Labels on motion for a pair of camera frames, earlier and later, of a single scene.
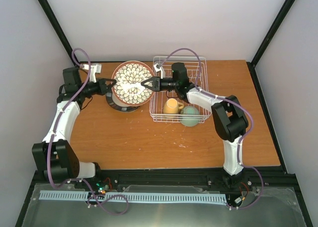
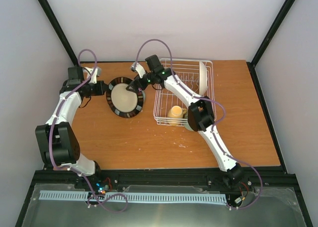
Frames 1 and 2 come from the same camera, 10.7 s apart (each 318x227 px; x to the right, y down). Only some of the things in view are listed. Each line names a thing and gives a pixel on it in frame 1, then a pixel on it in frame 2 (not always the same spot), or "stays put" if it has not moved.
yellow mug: x=171 y=106 -> x=176 y=112
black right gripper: x=156 y=85 -> x=138 y=81
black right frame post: x=284 y=9 stays put
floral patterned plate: x=128 y=89 -> x=203 y=79
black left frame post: x=55 y=23 stays put
